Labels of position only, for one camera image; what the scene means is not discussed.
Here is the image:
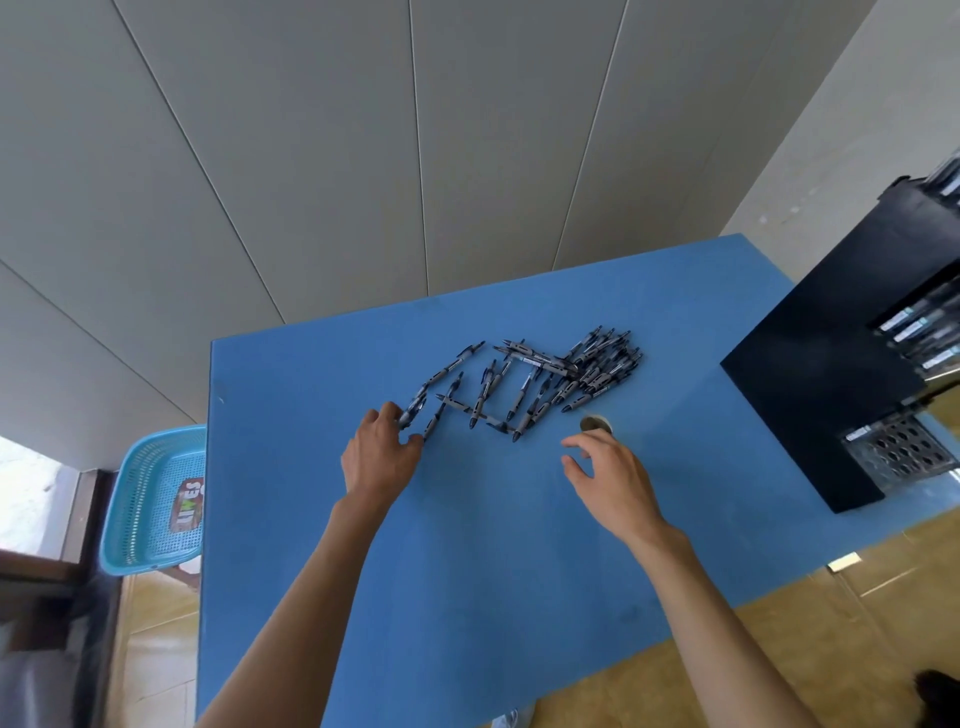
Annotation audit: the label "black round object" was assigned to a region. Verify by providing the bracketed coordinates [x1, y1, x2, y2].
[913, 668, 960, 728]

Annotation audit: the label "person's left hand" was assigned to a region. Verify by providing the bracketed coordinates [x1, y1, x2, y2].
[339, 401, 426, 519]

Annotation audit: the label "pile of black pens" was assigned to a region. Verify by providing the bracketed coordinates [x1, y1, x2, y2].
[419, 324, 644, 444]

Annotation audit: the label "person's right hand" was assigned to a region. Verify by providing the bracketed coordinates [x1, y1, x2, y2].
[560, 429, 693, 555]

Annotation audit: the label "blue plastic basket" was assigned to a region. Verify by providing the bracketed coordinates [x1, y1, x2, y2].
[99, 425, 208, 577]

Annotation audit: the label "dark framed glass door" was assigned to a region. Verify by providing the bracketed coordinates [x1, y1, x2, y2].
[0, 434, 125, 728]

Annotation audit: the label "black tiered pen display stand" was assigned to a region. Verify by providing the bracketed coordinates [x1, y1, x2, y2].
[719, 176, 960, 515]

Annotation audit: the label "person's right forearm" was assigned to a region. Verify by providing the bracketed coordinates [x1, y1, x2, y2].
[644, 528, 823, 728]

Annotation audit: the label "person's left forearm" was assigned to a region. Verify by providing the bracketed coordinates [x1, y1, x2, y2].
[194, 494, 388, 728]

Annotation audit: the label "blue table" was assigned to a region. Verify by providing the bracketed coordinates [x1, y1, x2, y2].
[194, 233, 960, 728]

